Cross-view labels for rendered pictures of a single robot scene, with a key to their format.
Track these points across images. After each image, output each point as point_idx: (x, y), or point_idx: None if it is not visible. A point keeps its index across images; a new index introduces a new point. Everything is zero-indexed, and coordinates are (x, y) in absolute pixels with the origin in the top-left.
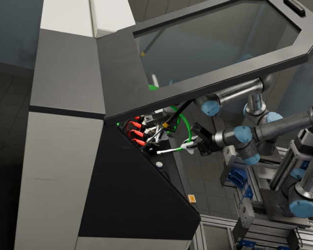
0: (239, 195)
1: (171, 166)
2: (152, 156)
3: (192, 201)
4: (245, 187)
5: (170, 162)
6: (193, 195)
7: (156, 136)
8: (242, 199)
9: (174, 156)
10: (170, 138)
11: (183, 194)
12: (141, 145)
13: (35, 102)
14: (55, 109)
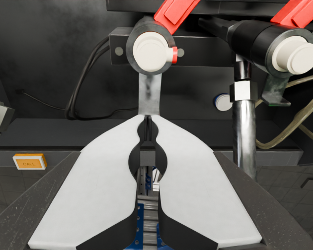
0: (157, 212)
1: (198, 132)
2: (259, 91)
3: (15, 161)
4: (153, 234)
5: (213, 133)
6: (40, 167)
7: (159, 133)
8: (141, 217)
9: (213, 151)
10: (295, 156)
11: (70, 142)
12: (230, 24)
13: None
14: None
